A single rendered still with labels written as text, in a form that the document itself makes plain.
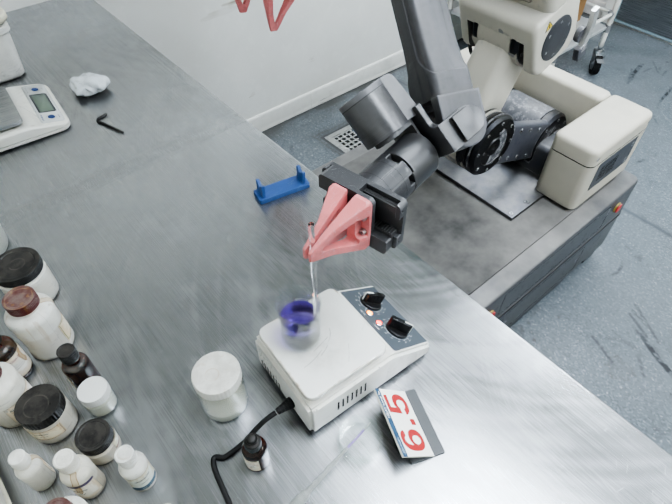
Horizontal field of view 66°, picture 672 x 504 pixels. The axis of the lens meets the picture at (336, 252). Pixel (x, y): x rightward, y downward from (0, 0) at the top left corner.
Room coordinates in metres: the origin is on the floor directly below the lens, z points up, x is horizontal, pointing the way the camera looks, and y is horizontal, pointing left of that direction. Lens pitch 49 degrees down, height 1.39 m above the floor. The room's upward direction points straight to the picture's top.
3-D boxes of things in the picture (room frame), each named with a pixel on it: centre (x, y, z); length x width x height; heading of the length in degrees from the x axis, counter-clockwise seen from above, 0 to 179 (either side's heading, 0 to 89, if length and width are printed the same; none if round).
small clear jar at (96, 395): (0.30, 0.30, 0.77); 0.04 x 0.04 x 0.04
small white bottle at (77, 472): (0.20, 0.29, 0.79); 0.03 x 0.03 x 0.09
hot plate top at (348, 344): (0.35, 0.02, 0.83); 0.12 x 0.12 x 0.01; 36
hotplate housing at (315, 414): (0.36, 0.00, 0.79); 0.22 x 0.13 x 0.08; 126
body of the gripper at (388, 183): (0.43, -0.04, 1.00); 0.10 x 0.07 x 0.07; 51
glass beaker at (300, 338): (0.35, 0.04, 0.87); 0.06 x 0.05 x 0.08; 25
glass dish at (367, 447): (0.25, -0.03, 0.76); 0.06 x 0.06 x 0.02
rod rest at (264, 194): (0.72, 0.10, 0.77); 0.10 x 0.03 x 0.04; 119
